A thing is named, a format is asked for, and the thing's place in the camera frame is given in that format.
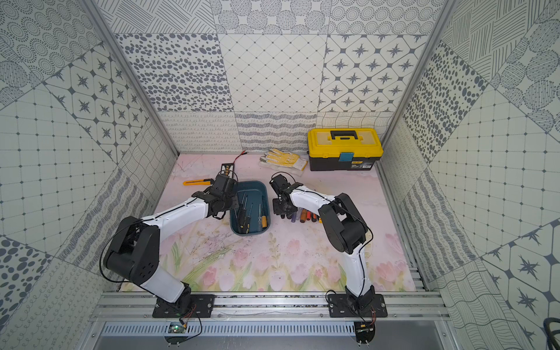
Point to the yellow white work gloves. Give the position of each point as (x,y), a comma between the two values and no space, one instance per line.
(283,161)

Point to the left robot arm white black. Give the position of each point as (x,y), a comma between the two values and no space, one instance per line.
(133,252)

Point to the black balanced charging board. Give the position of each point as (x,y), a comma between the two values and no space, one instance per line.
(227,169)

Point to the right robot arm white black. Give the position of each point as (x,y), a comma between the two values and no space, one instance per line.
(344,226)

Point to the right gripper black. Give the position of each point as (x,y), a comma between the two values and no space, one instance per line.
(278,211)

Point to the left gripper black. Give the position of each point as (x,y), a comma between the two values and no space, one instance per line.
(227,177)

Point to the yellow utility knife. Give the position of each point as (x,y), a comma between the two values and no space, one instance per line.
(199,182)

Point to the aluminium rail frame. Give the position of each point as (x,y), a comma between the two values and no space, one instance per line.
(307,306)

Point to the teal plastic storage box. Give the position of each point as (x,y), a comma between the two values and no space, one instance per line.
(249,193)

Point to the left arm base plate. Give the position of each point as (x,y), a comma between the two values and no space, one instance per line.
(197,305)

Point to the white slotted cable duct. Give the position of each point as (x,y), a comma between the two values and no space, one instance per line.
(174,329)

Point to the wooden handle black screwdriver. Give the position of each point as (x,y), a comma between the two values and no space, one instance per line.
(303,216)

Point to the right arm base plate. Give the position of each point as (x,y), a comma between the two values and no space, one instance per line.
(342,305)

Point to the yellow cap screwdriver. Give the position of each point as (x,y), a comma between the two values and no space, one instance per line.
(247,220)

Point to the yellow black toolbox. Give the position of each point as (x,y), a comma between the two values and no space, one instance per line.
(343,149)

